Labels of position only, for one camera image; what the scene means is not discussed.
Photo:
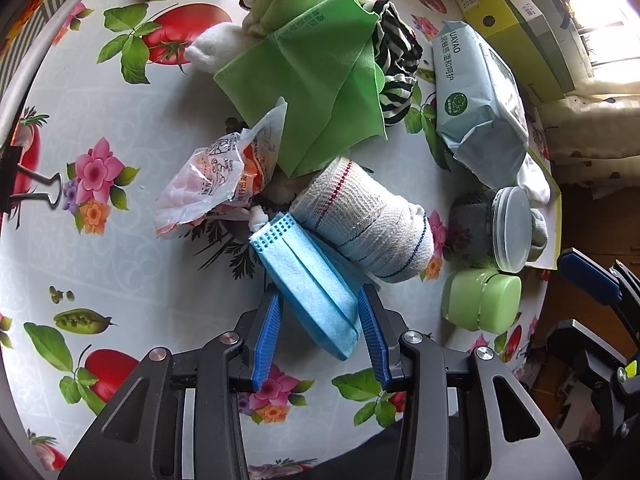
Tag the white towel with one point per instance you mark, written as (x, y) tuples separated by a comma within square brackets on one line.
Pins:
[(215, 42)]

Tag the light green jar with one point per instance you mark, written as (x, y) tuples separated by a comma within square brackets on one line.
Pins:
[(480, 300)]

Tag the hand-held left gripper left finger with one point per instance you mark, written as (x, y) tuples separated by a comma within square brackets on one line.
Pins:
[(267, 335)]

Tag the cream dotted curtain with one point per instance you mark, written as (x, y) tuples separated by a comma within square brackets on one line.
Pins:
[(595, 125)]

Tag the yellow shoe box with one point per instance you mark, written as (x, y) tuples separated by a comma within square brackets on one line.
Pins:
[(487, 15)]

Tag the blue face mask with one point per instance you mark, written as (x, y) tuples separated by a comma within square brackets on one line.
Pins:
[(310, 285)]

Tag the black white striped sock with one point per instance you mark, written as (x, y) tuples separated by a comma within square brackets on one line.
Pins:
[(397, 40), (397, 100)]

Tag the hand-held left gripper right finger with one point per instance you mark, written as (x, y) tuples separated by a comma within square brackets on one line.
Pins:
[(372, 340)]

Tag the black binder clip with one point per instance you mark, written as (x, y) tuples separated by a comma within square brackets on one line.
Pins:
[(10, 180)]

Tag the green white carton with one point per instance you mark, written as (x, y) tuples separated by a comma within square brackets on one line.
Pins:
[(540, 35)]

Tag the floral plastic tablecloth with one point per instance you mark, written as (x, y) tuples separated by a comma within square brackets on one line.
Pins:
[(125, 260)]

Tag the yellow cardboard tray box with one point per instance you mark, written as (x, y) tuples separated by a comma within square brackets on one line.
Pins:
[(554, 240)]

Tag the pale blue wet wipes pack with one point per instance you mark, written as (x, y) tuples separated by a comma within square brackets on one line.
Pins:
[(470, 110)]

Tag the white elastic bandage roll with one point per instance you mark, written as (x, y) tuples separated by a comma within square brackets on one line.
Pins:
[(360, 215)]

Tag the orange printed plastic packet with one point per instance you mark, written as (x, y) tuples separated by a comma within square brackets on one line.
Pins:
[(210, 175)]

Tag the green non-woven cloth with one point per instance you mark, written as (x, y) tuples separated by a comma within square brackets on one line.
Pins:
[(310, 75)]

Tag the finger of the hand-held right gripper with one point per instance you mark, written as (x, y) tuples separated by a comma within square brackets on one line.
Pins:
[(590, 277)]

